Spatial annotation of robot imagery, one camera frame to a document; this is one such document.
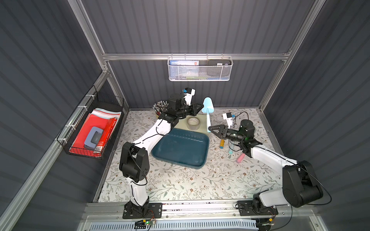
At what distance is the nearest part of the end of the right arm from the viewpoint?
651mm

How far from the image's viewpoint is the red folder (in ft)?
2.07

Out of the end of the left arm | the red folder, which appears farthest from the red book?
the end of the left arm

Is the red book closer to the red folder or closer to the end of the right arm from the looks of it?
the red folder

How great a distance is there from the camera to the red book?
65 cm
